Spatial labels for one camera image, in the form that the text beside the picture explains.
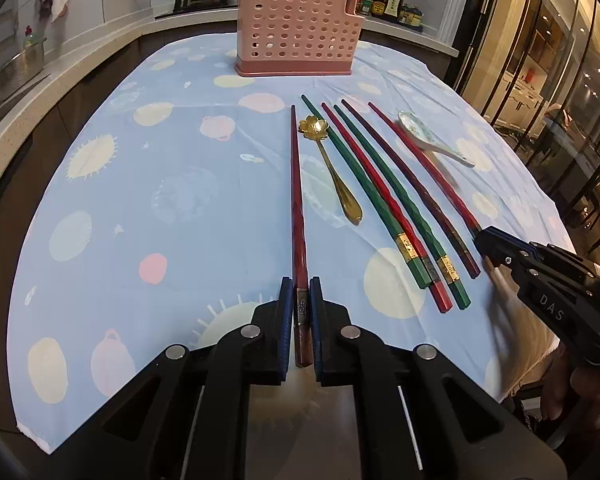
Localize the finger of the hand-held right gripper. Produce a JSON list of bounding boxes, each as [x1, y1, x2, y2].
[[474, 226, 536, 274]]

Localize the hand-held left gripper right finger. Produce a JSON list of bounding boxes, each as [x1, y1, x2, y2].
[[307, 276, 566, 480]]

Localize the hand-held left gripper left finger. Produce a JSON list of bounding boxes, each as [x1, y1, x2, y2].
[[55, 276, 296, 480]]

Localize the dark brown chopstick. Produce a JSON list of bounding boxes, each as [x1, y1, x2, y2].
[[341, 99, 482, 278]]

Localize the green chopstick gold band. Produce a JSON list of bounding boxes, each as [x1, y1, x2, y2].
[[333, 104, 472, 310], [301, 95, 431, 290]]

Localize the red chopstick grey band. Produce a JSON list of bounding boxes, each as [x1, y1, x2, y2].
[[321, 102, 453, 313]]

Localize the reddish brown carved chopstick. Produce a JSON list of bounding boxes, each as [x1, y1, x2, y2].
[[289, 105, 313, 367]]

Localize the gold flower spoon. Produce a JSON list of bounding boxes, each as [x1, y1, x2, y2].
[[300, 115, 363, 224]]

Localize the white ceramic soup spoon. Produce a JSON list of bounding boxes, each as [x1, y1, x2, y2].
[[397, 111, 476, 168]]

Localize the pink perforated utensil holder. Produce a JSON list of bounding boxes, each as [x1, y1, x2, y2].
[[234, 0, 363, 78]]

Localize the person's right hand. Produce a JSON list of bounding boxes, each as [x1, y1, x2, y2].
[[541, 349, 600, 432]]

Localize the small dark seasoning jars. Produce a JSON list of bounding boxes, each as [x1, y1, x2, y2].
[[401, 4, 426, 29]]

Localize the black gas stove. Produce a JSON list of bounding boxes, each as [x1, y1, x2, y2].
[[155, 0, 242, 20]]

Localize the stone kitchen countertop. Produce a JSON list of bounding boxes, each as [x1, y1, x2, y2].
[[0, 7, 461, 221]]

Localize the stainless steel pot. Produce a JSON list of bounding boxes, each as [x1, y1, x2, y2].
[[0, 35, 49, 107]]

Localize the glass sliding door black frame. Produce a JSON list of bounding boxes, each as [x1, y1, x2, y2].
[[452, 0, 600, 261]]

